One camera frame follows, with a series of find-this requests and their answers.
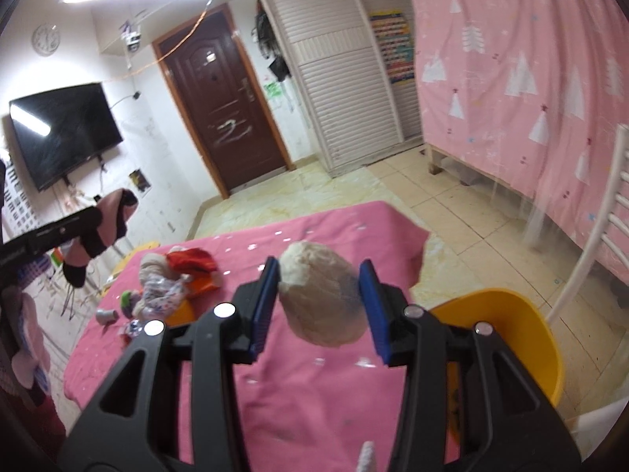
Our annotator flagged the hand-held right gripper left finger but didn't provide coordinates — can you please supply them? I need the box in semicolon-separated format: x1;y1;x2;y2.
59;256;281;472

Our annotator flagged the floral cloth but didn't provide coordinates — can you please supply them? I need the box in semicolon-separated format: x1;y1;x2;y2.
132;253;192;320

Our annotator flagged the white sheer net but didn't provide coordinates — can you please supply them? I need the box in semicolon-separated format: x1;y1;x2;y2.
491;172;546;251

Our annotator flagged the pink star-print tablecloth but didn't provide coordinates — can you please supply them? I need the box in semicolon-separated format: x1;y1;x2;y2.
64;201;460;472

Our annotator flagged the colourful wall chart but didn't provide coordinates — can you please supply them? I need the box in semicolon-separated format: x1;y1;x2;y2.
370;9;416;87

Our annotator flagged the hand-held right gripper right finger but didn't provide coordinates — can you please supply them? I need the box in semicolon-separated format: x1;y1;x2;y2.
359;258;583;472

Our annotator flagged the brown wooden door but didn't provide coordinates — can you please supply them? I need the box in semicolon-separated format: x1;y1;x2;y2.
152;2;296;200

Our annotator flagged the orange plastic piece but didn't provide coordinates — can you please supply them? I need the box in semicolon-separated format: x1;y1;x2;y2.
164;300;195;328

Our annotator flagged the white louvered wardrobe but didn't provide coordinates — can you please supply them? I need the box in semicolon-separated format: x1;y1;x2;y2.
253;0;426;178

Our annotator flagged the black wall television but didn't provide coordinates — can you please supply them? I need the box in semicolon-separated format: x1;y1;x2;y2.
9;83;125;192

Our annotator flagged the yellow plastic bin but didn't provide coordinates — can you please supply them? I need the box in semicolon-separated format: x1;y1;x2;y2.
430;289;563;458

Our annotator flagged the white security camera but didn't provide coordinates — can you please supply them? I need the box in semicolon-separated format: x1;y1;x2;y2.
120;22;143;52

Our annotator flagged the white metal chair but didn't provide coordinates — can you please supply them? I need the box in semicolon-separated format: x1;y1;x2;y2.
545;125;629;438

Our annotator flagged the red cloth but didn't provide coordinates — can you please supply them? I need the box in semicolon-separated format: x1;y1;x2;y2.
167;248;219;276

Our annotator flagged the hanging black cables bundle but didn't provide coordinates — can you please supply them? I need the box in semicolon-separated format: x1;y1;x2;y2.
253;2;278;60

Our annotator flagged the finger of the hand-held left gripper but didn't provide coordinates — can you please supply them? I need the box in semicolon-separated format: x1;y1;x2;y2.
0;205;105;272

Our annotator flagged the pink tree-print curtain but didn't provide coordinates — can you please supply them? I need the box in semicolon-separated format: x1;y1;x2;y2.
405;0;629;286

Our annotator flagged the small black hanging bag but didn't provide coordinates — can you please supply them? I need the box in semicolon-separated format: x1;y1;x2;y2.
268;56;291;82

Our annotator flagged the round white wall clock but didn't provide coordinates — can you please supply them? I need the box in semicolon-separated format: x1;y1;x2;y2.
32;24;61;57

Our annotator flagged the pink black glove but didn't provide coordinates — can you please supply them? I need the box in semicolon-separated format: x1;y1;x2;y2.
61;188;141;315

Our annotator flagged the dark wall box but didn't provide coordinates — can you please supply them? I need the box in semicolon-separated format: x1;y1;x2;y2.
128;170;151;197

